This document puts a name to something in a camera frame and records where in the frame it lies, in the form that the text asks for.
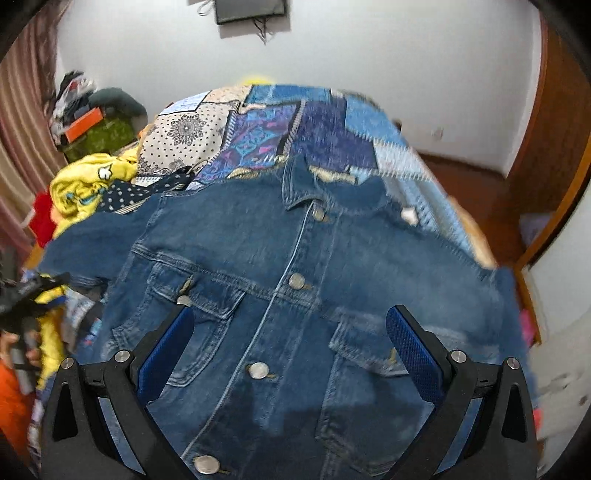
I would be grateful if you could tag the clothes pile with orange box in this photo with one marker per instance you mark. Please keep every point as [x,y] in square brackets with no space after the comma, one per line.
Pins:
[88,120]

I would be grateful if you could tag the navy polka dot garment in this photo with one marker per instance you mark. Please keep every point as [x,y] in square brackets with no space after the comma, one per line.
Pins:
[123,197]

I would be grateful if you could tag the wall mounted black television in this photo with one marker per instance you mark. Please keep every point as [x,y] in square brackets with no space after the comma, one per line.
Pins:
[228,11]

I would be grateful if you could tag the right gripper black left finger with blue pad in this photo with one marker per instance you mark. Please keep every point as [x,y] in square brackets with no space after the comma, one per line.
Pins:
[76,441]

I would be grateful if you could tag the person's left hand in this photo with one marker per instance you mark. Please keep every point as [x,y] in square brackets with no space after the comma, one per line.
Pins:
[10,344]

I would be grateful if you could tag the wooden door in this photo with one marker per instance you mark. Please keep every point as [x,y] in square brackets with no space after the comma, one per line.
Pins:
[557,132]

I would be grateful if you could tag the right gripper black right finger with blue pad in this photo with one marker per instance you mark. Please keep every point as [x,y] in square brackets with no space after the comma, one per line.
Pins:
[482,425]

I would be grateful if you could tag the red garment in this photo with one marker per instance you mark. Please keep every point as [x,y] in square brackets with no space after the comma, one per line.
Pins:
[41,224]

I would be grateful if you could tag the blue patchwork bed sheet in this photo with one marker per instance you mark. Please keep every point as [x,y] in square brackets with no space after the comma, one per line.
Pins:
[240,130]

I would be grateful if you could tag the tan multicolour plush blanket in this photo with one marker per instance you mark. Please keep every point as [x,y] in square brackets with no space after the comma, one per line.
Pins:
[478,241]

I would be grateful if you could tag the striped pink curtain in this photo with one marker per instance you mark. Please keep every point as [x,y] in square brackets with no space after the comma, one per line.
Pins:
[29,157]

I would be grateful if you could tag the white wall socket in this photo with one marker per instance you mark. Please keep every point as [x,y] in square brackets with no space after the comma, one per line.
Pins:
[438,133]

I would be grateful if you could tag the blue denim jacket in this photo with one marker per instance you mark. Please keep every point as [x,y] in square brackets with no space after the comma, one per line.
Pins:
[289,372]

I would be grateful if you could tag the yellow cartoon garment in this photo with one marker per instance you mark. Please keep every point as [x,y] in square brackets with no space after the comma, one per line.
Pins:
[77,189]

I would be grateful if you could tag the white cabinet with handle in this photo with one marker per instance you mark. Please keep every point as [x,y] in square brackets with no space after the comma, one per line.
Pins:
[560,283]

